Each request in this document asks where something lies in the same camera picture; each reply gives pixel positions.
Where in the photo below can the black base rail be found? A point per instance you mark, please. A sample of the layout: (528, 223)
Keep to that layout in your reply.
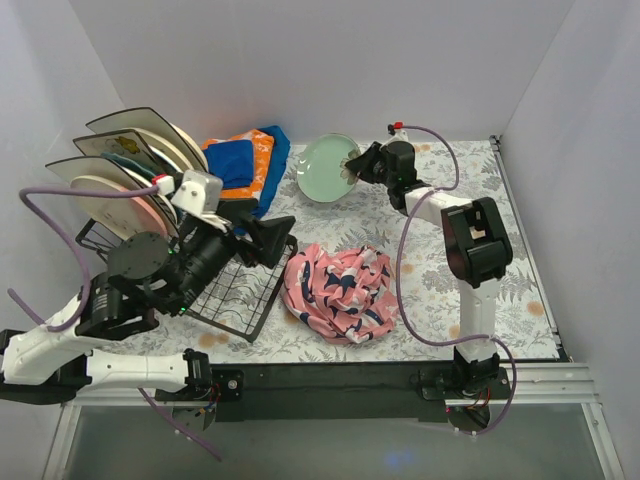
(323, 391)

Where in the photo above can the blue and orange cloth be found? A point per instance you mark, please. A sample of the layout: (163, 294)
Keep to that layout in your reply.
(250, 165)

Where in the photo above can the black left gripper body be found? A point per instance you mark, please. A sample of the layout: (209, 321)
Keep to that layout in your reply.
(245, 236)

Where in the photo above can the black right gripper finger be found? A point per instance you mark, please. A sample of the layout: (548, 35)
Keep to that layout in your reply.
(367, 175)
(361, 159)

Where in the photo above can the pink navy patterned shorts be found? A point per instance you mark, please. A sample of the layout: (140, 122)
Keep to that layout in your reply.
(344, 297)

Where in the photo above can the teal round plate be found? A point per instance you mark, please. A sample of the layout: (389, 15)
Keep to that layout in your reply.
(129, 164)

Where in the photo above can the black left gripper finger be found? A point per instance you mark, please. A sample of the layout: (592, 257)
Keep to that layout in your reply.
(268, 239)
(240, 213)

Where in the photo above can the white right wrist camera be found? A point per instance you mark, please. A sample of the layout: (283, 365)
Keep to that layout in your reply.
(397, 132)

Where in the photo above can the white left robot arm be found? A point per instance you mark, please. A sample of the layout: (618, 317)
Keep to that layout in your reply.
(51, 364)

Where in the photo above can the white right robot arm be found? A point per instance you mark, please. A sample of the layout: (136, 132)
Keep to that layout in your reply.
(478, 252)

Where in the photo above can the aluminium frame rail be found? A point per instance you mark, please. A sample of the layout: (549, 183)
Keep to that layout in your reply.
(545, 421)

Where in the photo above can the black wire dish rack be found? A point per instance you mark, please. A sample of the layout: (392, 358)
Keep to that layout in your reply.
(235, 285)

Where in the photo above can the cream and pink plate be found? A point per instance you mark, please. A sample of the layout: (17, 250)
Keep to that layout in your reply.
(124, 217)

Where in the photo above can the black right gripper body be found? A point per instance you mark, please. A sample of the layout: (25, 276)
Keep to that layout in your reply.
(373, 163)

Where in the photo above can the rear white square plate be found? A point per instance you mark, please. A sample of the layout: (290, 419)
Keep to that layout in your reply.
(145, 118)

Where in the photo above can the white square black-rimmed plate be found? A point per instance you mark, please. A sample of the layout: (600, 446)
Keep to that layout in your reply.
(69, 169)

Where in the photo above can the mint green flower plate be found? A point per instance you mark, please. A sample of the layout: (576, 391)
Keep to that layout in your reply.
(320, 174)

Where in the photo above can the cream round plate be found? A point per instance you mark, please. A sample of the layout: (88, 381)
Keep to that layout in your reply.
(189, 148)

